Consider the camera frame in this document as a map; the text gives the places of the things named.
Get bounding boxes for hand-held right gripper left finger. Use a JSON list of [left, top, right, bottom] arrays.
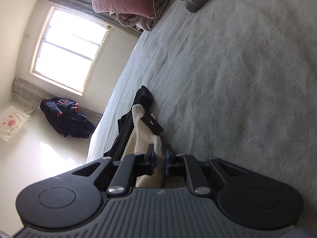
[[71, 144, 157, 197]]

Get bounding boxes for folded grey pink quilt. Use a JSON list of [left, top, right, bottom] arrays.
[[115, 0, 177, 31]]

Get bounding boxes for black pants with beige lining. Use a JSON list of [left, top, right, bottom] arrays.
[[103, 85, 164, 189]]

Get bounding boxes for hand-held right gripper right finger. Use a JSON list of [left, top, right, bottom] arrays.
[[163, 145, 248, 196]]

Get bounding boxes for air conditioner cables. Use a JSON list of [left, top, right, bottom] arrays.
[[23, 104, 37, 118]]

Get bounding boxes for air conditioner with printed cover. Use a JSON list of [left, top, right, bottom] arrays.
[[0, 105, 30, 143]]

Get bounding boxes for window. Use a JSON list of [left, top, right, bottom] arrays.
[[30, 6, 114, 97]]

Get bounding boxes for navy hanging jacket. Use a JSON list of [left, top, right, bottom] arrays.
[[40, 97, 96, 138]]

